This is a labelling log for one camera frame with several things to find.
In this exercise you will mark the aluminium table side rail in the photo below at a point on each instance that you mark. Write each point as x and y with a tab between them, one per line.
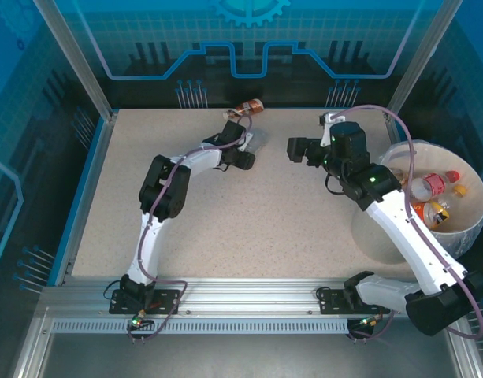
95	165
392	126

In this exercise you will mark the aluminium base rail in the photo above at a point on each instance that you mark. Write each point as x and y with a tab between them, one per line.
245	299

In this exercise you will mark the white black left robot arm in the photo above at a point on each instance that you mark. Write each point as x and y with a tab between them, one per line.
148	244

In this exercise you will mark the squashed clear plastic bottle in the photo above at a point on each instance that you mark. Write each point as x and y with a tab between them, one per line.
258	141

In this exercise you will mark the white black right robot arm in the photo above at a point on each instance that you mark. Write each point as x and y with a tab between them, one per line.
406	236

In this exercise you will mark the brown copper plastic bottle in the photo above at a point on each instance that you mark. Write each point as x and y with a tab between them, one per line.
252	106

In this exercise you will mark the orange juice bottle yellow label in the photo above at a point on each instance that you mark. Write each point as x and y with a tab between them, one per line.
438	214

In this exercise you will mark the aluminium frame post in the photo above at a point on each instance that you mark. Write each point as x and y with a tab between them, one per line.
422	59
82	67

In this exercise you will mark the clear bottle red label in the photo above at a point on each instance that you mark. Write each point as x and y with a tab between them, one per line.
434	182

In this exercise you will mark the small connector green light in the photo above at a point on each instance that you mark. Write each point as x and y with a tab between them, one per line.
136	321
369	321

